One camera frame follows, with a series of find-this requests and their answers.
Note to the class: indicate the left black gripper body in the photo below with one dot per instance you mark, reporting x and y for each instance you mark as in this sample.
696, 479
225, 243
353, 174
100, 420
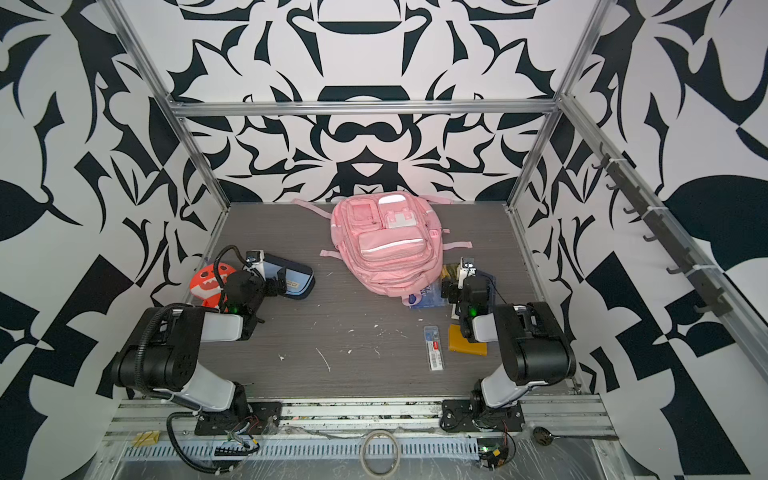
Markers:
279, 283

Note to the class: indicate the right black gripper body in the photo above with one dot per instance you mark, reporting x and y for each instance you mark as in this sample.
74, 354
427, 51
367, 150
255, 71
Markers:
452, 288

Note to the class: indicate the blue animal farm book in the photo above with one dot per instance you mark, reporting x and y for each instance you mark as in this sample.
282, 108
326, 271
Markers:
429, 297

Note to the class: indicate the pink student backpack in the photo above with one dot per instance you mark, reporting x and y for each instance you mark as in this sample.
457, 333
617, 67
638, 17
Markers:
391, 242

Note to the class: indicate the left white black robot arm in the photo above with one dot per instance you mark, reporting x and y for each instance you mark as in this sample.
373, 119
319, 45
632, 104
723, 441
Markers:
161, 357

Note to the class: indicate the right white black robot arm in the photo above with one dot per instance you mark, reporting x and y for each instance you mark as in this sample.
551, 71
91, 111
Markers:
533, 348

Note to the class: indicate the red monster plush toy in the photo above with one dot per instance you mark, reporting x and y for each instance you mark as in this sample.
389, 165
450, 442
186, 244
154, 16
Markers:
205, 284

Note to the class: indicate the blue pencil case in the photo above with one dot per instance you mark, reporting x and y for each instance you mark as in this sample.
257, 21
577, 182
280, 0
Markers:
290, 279

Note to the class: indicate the clear pen refill box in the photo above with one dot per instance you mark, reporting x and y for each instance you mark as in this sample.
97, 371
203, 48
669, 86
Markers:
433, 347

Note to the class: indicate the roll of clear tape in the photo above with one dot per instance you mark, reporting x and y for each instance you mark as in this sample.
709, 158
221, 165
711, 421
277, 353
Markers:
380, 445

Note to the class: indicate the yellow tape piece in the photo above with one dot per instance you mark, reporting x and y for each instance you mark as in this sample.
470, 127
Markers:
146, 439

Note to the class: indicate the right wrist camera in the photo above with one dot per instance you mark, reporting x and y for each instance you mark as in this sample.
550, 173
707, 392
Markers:
465, 270

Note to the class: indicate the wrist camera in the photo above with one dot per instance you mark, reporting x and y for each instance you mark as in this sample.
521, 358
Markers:
254, 260
465, 270

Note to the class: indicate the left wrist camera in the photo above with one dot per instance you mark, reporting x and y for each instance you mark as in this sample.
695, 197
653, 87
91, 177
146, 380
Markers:
254, 260

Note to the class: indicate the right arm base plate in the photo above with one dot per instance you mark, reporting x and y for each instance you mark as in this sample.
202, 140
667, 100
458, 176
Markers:
463, 416

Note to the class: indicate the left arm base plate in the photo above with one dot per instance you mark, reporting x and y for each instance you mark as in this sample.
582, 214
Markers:
259, 418

